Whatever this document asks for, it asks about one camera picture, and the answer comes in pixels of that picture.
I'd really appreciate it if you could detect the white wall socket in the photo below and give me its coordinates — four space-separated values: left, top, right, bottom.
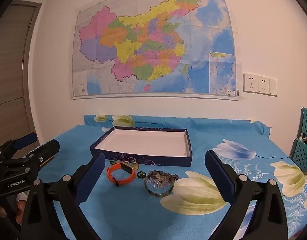
258 75 270 95
243 72 258 94

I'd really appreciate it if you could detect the clear crystal bead bracelet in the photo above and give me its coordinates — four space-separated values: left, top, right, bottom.
147 171 170 189

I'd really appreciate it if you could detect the white wall switch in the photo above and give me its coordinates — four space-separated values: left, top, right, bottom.
269 78 279 97

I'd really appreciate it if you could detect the grey-brown door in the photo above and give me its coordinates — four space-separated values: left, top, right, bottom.
0 1 42 153

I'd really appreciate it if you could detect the white shallow tray box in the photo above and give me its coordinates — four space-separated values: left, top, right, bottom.
90 126 193 167

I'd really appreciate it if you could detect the purple bead bracelet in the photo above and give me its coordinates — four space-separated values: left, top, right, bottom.
149 170 179 182

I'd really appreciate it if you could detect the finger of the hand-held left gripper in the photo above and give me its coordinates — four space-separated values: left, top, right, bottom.
0 133 38 164
0 139 60 174

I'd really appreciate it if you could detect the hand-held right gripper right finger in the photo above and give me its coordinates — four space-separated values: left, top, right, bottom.
205 150 289 240

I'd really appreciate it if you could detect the orange smart watch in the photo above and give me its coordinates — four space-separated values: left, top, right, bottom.
107 162 135 187

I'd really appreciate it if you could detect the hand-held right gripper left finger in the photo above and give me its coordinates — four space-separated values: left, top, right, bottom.
21 152 106 240

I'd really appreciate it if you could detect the green-brown jade bangle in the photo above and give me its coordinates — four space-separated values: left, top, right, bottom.
144 173 174 198

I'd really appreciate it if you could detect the colourful wall map poster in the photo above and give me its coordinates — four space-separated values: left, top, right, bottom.
72 0 240 101

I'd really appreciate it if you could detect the blue floral tablecloth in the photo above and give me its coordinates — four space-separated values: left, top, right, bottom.
37 114 307 240

